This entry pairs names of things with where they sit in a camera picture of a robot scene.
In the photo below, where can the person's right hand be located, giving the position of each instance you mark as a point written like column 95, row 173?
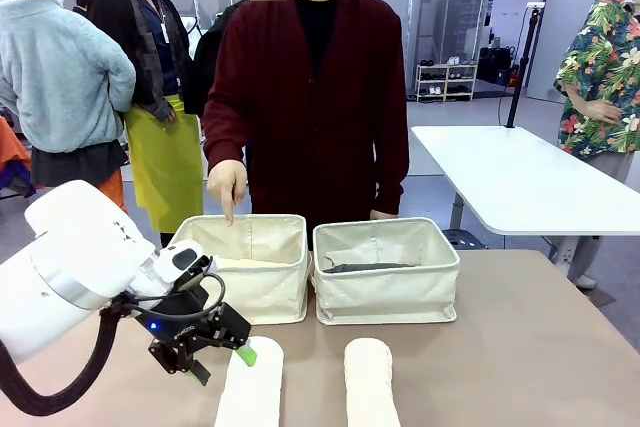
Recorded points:
column 227, row 182

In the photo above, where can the mannequin with yellow skirt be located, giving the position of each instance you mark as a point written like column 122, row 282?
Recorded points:
column 165, row 157

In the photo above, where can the yellow towel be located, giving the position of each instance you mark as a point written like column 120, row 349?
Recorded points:
column 260, row 262

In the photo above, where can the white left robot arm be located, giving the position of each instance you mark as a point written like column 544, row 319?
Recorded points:
column 65, row 257

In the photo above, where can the mannequin in floral shirt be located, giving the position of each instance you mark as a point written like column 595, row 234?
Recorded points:
column 605, row 72

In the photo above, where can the person in maroon cardigan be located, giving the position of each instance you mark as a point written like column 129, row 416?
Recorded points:
column 310, row 122

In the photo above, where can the black bags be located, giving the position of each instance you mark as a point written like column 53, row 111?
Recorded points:
column 492, row 64

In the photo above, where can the orange cloth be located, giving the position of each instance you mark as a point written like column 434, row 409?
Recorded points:
column 10, row 147

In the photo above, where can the cream fabric basket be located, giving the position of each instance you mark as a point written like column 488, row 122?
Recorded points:
column 270, row 292
column 385, row 294

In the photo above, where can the pale peach rolled towel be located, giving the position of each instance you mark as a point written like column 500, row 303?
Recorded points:
column 367, row 382

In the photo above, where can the white table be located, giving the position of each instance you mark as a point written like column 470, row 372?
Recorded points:
column 525, row 177

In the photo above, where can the dark grey towel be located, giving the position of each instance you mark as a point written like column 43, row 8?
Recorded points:
column 370, row 267

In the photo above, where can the white towel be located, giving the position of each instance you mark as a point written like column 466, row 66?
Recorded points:
column 255, row 387

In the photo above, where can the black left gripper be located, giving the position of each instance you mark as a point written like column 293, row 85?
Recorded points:
column 175, row 319

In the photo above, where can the person's right forearm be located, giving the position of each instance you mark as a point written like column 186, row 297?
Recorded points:
column 220, row 132

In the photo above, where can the person's left hand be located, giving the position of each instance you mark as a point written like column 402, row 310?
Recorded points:
column 382, row 215

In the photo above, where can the black tripod pole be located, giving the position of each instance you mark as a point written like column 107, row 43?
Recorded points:
column 520, row 67

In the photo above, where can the person's left forearm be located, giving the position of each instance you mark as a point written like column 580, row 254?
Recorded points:
column 392, row 162

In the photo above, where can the mannequin in light blue fleece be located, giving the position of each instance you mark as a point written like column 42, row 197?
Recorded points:
column 60, row 72

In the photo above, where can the wooden shoe rack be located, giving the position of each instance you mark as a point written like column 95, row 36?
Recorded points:
column 446, row 66

